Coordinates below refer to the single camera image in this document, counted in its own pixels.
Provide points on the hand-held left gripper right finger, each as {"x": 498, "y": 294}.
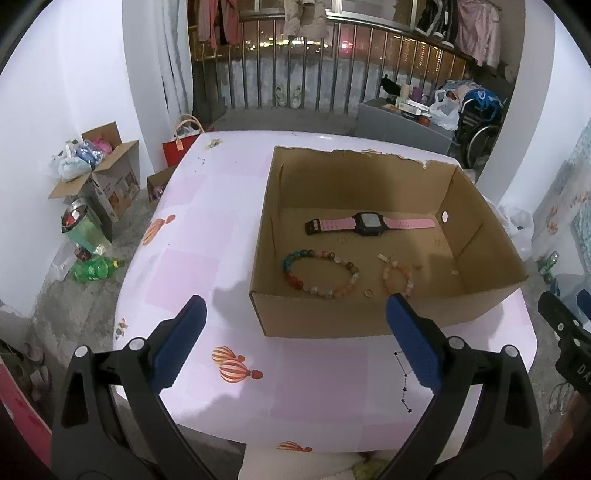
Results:
{"x": 413, "y": 341}

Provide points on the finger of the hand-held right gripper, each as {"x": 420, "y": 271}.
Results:
{"x": 561, "y": 323}

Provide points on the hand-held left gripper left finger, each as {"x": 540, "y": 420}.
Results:
{"x": 180, "y": 341}

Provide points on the small gold rectangular earring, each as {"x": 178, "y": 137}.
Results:
{"x": 383, "y": 257}

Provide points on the brown cardboard box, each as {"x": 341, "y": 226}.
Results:
{"x": 323, "y": 318}

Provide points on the green drink can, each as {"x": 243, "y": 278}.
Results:
{"x": 549, "y": 262}

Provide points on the pink balloon-print table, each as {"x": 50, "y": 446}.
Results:
{"x": 207, "y": 258}

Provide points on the clear plastic bag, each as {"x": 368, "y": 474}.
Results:
{"x": 519, "y": 226}

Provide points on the green plastic bottle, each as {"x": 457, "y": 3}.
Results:
{"x": 92, "y": 270}

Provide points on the green steel-lid trash can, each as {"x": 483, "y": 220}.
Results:
{"x": 85, "y": 233}

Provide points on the pink slipper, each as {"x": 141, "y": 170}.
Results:
{"x": 39, "y": 381}
{"x": 33, "y": 353}

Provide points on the small cardboard box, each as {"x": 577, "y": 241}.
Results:
{"x": 164, "y": 182}

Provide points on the large printed cardboard box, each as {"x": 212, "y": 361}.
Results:
{"x": 115, "y": 194}

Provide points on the red tote bag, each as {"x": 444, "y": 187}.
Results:
{"x": 173, "y": 152}

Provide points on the wheelchair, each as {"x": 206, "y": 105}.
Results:
{"x": 480, "y": 138}

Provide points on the white plastic bag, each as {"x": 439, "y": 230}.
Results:
{"x": 69, "y": 161}
{"x": 445, "y": 113}

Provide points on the grey cabinet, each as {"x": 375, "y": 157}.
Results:
{"x": 392, "y": 129}

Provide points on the white flat box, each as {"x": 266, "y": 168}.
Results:
{"x": 413, "y": 107}

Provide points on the white shoe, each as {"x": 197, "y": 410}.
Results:
{"x": 296, "y": 97}
{"x": 280, "y": 95}

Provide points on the white curtain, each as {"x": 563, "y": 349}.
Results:
{"x": 175, "y": 69}

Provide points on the metal balcony railing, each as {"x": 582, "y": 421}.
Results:
{"x": 323, "y": 69}

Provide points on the pink hanging shirt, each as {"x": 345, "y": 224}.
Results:
{"x": 478, "y": 27}

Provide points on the black white hanging garment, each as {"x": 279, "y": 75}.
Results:
{"x": 431, "y": 18}

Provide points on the pink hanging jacket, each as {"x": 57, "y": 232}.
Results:
{"x": 221, "y": 18}

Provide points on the beige hanging jacket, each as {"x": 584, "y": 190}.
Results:
{"x": 302, "y": 16}

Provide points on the printed wall cloth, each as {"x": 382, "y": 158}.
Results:
{"x": 577, "y": 217}

